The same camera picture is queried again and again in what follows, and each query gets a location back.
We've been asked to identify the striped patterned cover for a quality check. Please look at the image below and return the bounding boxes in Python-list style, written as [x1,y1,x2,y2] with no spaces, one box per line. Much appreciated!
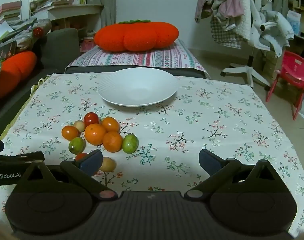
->
[67,39,207,74]

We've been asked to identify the orange persimmon cushion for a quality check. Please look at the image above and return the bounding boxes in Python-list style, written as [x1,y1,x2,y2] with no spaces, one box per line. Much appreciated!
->
[0,51,38,99]
[94,19,179,52]

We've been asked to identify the purple garment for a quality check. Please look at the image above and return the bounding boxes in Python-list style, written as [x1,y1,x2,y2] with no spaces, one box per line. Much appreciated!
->
[195,0,245,23]

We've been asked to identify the grey sofa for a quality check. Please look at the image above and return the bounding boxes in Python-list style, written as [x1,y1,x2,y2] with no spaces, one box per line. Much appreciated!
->
[0,28,212,140]

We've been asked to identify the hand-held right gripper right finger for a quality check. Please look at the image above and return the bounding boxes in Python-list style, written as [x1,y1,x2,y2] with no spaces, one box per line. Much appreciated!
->
[184,149,287,200]

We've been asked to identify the white fleece garment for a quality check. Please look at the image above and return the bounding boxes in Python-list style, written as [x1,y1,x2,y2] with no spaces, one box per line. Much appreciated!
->
[238,0,258,43]

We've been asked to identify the red tomato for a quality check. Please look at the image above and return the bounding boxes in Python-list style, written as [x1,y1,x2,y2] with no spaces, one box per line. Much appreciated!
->
[83,112,100,128]

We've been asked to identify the stack of books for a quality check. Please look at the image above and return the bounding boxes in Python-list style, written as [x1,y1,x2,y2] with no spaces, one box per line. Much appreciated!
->
[0,1,23,28]

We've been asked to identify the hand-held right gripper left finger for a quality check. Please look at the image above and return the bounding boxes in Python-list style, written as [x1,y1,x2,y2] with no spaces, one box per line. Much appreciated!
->
[15,149,118,200]

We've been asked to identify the pink box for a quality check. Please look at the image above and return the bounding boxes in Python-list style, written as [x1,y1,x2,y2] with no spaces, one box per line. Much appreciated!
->
[80,39,95,53]

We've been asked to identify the wooden desk shelf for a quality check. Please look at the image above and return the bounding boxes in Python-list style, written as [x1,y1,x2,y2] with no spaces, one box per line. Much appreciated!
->
[287,0,304,63]

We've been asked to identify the checked cloth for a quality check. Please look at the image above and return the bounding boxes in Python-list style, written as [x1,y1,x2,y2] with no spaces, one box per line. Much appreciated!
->
[210,15,248,49]

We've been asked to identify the floral bag with red ball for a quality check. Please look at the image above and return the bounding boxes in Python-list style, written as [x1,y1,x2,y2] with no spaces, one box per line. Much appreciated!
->
[7,18,52,53]

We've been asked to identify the white office chair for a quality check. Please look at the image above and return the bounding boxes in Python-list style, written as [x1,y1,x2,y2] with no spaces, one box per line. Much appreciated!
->
[221,0,279,88]

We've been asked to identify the small red round fruit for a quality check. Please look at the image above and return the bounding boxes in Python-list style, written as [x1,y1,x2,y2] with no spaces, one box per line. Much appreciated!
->
[74,152,100,177]

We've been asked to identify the yellow-brown round fruit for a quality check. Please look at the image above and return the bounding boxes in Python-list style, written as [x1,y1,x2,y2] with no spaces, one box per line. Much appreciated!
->
[99,157,117,172]

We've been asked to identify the orange tangerine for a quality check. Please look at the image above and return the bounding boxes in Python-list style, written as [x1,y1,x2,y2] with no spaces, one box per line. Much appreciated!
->
[101,117,120,133]
[61,126,80,141]
[84,124,107,146]
[102,131,123,153]

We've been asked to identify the dark flat box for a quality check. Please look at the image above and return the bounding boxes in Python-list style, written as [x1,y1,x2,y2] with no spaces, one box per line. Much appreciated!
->
[0,40,18,63]

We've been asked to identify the white ribbed plate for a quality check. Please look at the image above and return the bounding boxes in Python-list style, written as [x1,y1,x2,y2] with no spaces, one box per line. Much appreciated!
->
[97,67,179,107]

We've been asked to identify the floral tablecloth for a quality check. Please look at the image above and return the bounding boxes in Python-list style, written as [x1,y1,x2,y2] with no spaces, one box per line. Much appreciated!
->
[0,72,304,238]

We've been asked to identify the red plastic chair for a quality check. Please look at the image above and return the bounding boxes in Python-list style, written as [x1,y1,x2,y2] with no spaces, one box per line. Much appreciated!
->
[266,50,304,120]

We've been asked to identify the white shelf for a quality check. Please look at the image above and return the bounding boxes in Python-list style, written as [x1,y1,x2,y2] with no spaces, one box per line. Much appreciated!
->
[29,4,104,22]

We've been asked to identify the green reddish round fruit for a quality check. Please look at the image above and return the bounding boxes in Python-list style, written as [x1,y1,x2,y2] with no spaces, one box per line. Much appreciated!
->
[122,134,139,154]
[68,137,86,155]

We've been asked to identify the white jacket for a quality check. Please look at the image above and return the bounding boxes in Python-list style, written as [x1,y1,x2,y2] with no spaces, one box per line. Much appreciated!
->
[252,11,295,58]

